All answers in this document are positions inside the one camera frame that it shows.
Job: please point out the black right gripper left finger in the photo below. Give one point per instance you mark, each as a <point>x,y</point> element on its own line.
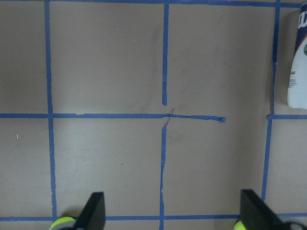
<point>93,215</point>

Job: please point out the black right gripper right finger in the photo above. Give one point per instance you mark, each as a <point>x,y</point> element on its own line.
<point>256,215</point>

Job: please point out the white tennis ball can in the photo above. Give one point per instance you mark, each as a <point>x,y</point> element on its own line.
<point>297,87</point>

